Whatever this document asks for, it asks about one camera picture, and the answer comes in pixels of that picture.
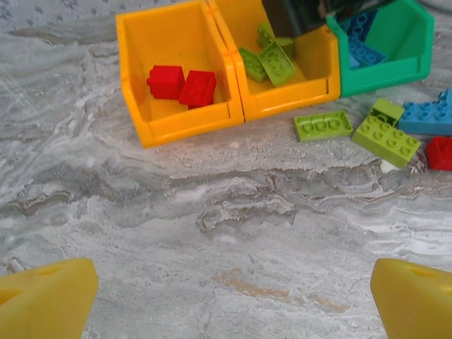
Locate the blue lego brick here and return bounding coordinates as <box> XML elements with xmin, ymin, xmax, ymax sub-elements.
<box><xmin>339</xmin><ymin>9</ymin><xmax>379</xmax><ymax>38</ymax></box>
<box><xmin>347</xmin><ymin>35</ymin><xmax>388</xmax><ymax>70</ymax></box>
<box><xmin>398</xmin><ymin>87</ymin><xmax>452</xmax><ymax>137</ymax></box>

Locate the orange plastic bin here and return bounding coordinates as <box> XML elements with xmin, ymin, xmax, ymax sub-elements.
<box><xmin>208</xmin><ymin>0</ymin><xmax>342</xmax><ymax>123</ymax></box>
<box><xmin>114</xmin><ymin>0</ymin><xmax>245</xmax><ymax>149</ymax></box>

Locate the small green lego brick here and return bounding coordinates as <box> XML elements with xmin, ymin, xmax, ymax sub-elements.
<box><xmin>367</xmin><ymin>97</ymin><xmax>406</xmax><ymax>125</ymax></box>

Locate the green plastic bin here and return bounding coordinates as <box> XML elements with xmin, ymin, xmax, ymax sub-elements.
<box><xmin>325</xmin><ymin>0</ymin><xmax>436</xmax><ymax>100</ymax></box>

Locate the red lego brick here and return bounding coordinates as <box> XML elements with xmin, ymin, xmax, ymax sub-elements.
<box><xmin>178</xmin><ymin>69</ymin><xmax>218</xmax><ymax>107</ymax></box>
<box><xmin>146</xmin><ymin>65</ymin><xmax>186</xmax><ymax>100</ymax></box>
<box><xmin>424</xmin><ymin>136</ymin><xmax>452</xmax><ymax>172</ymax></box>

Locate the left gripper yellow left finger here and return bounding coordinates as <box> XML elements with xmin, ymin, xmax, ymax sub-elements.
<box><xmin>0</xmin><ymin>257</ymin><xmax>100</xmax><ymax>339</ymax></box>

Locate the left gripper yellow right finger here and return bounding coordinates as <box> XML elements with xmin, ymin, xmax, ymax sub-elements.
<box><xmin>369</xmin><ymin>257</ymin><xmax>452</xmax><ymax>339</ymax></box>

